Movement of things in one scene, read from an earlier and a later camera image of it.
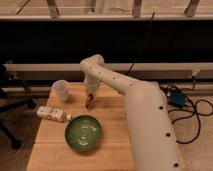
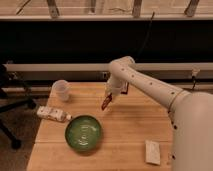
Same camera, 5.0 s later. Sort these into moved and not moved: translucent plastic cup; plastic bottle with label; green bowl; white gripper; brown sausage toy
Moved: white gripper; brown sausage toy
Not moved: translucent plastic cup; green bowl; plastic bottle with label
